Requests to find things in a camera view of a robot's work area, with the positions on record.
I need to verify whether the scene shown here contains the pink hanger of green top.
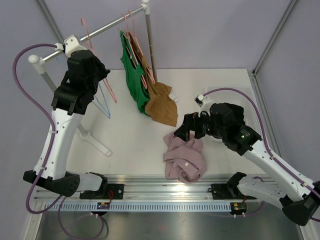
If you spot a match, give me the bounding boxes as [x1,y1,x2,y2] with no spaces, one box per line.
[121,12,148,88]

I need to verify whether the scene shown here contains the aluminium front rail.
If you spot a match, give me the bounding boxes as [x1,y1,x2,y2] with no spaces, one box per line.
[33,174,283,202]

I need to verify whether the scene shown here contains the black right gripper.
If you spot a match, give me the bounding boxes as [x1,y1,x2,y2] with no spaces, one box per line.
[174,108,226,142]

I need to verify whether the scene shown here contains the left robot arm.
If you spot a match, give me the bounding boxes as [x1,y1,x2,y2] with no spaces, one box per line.
[23,48,110,199]

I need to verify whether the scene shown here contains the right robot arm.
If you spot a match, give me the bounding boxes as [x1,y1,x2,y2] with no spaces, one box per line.
[174,103,320,226]

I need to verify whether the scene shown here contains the pink hanger of mauve top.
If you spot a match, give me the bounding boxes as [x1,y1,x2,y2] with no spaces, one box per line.
[80,17,118,103]

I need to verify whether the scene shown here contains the pink hanger of brown top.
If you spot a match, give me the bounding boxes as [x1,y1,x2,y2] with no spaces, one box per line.
[127,10,157,89]

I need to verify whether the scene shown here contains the mustard brown tank top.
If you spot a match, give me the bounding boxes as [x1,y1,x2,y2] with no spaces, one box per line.
[128,33,179,127]

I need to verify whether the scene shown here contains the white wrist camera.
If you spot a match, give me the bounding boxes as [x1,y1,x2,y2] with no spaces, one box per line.
[55,34,87,58]
[194,94,215,117]

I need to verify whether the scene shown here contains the white slotted cable duct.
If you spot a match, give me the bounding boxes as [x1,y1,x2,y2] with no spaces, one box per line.
[50,201,231,213]

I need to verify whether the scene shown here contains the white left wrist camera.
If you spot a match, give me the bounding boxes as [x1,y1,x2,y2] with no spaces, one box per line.
[55,34,87,58]

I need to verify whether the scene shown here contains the grey white clothes rack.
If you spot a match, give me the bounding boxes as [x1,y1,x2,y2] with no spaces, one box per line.
[27,0,179,158]

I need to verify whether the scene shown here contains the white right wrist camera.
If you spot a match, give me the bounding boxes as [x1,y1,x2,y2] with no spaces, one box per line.
[194,94,215,117]

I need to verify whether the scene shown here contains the mauve pink tank top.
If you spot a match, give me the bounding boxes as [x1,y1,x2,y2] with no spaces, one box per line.
[162,132,207,184]

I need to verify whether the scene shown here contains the white plastic basket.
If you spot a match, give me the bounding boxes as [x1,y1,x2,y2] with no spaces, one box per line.
[202,85,267,139]

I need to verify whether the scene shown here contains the black tank top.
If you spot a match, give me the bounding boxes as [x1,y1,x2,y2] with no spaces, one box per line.
[226,103,246,125]

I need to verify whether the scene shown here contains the green tank top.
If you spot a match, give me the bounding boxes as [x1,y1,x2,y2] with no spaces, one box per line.
[119,30,151,117]

